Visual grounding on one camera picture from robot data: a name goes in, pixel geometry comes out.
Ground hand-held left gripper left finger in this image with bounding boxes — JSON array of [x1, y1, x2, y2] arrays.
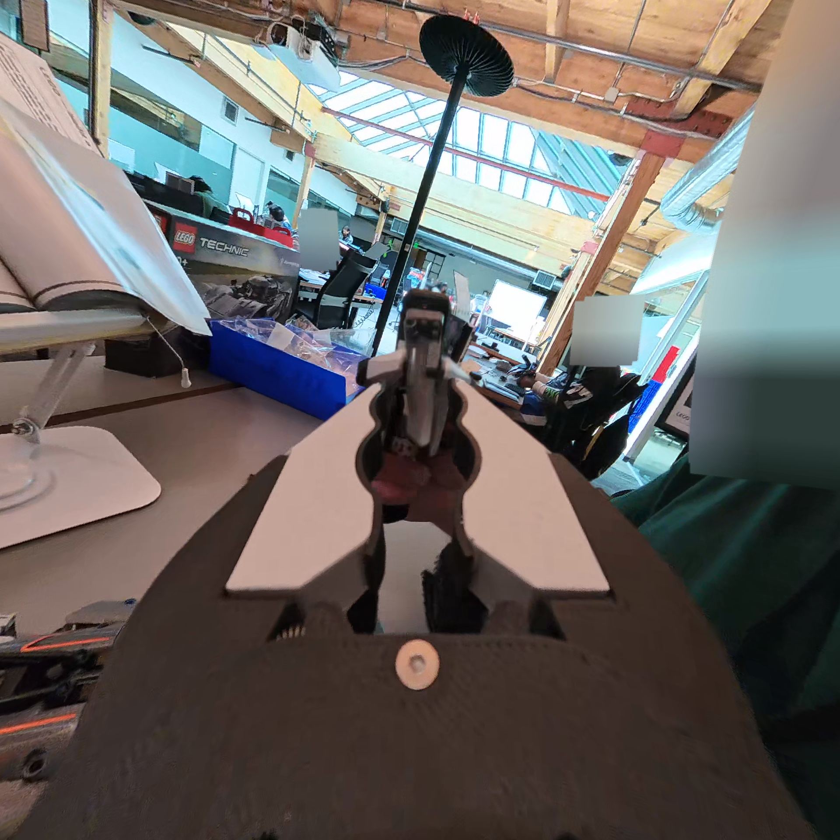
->
[[225, 384, 388, 634]]

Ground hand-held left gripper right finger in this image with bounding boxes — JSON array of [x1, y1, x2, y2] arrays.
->
[[420, 381, 613, 634]]

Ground grey lego wedge assembly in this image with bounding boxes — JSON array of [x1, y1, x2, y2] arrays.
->
[[357, 287, 484, 460]]

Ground grey black lego car model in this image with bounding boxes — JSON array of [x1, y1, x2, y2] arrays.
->
[[0, 598, 137, 783]]

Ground instruction booklet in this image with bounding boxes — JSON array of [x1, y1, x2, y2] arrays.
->
[[0, 98, 212, 337]]

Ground dark lego set box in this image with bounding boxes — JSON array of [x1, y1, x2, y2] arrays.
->
[[146, 199, 304, 324]]

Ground person's right hand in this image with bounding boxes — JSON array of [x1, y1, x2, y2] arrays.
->
[[371, 453, 462, 522]]

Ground blue storage bin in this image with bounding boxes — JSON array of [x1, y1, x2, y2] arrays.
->
[[207, 317, 366, 422]]

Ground crumpled clear plastic bags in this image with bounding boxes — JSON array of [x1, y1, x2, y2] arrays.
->
[[222, 314, 366, 389]]

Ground white board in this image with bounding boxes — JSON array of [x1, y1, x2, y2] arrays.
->
[[487, 280, 550, 343]]

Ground black box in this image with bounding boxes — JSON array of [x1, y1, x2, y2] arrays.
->
[[104, 335, 193, 379]]

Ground white stand with metal arms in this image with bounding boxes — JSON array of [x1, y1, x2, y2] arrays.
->
[[0, 307, 162, 550]]

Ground black office chair back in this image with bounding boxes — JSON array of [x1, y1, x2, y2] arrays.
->
[[294, 251, 376, 330]]

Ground person's green shirt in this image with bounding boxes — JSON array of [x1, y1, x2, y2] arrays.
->
[[612, 455, 840, 840]]

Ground red tote bin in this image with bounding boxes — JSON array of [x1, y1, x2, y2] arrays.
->
[[227, 207, 294, 248]]

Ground ceiling projector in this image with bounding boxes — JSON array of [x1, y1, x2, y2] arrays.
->
[[268, 21, 343, 94]]

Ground black pole ribbed round top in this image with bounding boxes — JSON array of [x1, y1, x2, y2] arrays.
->
[[369, 14, 517, 360]]

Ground large printed paper sheet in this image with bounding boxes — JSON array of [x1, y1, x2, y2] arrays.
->
[[0, 33, 102, 158]]

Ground white cable plug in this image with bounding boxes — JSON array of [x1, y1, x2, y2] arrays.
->
[[146, 315, 193, 390]]

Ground silver air duct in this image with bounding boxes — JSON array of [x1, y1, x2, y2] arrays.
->
[[658, 117, 753, 235]]

